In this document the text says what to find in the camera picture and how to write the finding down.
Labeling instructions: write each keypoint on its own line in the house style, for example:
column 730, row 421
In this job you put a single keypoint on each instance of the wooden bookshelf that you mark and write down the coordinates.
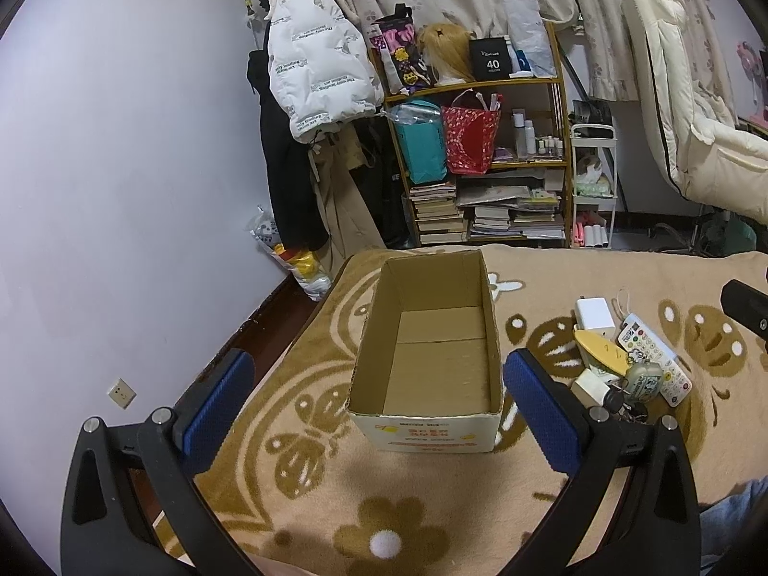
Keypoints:
column 523, row 196

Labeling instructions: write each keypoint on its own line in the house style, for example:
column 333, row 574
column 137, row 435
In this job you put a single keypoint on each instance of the stack of books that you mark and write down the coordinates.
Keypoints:
column 437, row 217

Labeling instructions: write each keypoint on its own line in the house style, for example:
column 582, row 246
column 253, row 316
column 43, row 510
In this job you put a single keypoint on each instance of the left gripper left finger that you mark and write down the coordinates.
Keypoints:
column 104, row 529

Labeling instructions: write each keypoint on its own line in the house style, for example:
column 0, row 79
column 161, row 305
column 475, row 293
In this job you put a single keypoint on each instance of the blond wig head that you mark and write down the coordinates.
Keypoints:
column 446, row 47

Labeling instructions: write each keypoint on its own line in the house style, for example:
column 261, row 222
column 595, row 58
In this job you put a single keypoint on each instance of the open cardboard box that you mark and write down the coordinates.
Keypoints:
column 428, row 373

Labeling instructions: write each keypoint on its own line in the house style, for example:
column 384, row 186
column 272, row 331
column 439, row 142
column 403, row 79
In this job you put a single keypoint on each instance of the black box with 40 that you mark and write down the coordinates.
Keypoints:
column 490, row 59

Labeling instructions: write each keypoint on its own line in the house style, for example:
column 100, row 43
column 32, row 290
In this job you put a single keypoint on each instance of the white remote control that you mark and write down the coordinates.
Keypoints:
column 639, row 341

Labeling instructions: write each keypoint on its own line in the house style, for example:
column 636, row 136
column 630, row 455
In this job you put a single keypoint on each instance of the beige patterned blanket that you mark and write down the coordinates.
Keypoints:
column 301, row 483

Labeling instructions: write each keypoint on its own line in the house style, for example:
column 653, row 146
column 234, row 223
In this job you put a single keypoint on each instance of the white rolling cart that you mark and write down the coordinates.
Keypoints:
column 594, row 185

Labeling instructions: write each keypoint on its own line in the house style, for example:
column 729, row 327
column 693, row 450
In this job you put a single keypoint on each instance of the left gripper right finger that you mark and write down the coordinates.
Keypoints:
column 629, row 504

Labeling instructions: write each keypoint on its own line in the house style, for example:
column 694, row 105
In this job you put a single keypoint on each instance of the wall socket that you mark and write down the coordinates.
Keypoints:
column 122, row 394

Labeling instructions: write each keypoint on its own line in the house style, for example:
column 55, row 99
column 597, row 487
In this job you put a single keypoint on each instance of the small white charger block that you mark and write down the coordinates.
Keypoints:
column 590, row 389

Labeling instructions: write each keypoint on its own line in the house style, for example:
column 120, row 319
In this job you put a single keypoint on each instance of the teal bag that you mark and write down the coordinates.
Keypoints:
column 419, row 128

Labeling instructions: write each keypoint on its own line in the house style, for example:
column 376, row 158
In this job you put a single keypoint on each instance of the white box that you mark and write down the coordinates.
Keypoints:
column 594, row 315

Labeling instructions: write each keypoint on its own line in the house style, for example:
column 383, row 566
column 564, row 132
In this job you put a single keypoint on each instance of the black coat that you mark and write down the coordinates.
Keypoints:
column 289, row 174

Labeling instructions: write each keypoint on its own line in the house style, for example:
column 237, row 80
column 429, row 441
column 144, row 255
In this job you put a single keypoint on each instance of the red gift bag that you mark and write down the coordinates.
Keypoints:
column 470, row 129

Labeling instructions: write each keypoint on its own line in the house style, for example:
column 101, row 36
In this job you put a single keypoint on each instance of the plastic bag of snacks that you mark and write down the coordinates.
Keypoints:
column 298, row 262

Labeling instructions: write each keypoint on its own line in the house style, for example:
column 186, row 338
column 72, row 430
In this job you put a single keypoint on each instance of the black key bunch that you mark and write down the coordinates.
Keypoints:
column 627, row 409

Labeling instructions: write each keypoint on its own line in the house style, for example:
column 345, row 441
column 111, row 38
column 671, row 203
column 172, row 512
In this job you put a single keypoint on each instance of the white puffer jacket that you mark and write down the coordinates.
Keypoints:
column 318, row 66

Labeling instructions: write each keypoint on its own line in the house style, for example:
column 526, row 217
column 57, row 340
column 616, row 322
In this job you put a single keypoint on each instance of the yellow oval case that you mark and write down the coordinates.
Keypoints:
column 603, row 351

